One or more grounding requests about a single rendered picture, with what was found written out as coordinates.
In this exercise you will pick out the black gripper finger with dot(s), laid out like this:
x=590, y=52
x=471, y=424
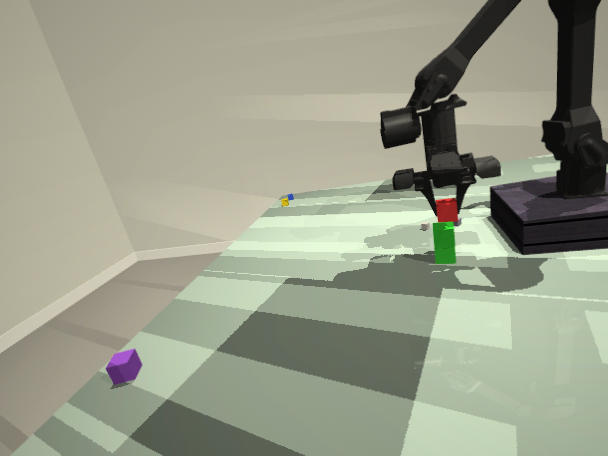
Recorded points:
x=428, y=193
x=461, y=191

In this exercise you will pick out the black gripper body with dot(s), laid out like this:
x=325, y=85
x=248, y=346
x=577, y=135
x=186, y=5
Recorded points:
x=484, y=167

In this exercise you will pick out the red block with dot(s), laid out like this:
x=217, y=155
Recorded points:
x=447, y=210

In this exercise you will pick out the green block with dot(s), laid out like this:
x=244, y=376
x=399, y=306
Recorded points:
x=444, y=234
x=445, y=255

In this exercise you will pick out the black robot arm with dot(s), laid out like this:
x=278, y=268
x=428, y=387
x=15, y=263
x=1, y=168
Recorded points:
x=573, y=134

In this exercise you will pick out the purple cube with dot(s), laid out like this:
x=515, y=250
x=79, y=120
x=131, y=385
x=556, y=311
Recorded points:
x=124, y=366

